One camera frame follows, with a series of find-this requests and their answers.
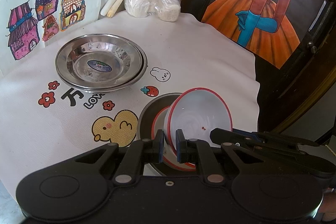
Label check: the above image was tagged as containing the small steel bowl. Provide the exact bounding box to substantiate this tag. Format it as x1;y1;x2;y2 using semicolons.
137;93;187;176

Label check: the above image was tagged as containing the white bowl red rim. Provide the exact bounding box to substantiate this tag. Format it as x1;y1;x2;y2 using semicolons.
163;88;232;152
151;106;196;172

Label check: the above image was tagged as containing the person's right hand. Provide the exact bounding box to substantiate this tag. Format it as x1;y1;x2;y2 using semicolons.
318;192;336;222

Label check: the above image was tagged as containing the white printed table cloth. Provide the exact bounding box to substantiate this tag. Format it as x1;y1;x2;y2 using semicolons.
1;12;259;194

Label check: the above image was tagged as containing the steel plate with sticker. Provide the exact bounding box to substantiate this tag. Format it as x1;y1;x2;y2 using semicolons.
74;38;147;93

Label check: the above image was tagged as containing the beige rolled stick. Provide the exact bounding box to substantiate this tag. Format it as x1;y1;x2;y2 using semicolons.
106;0;123;18

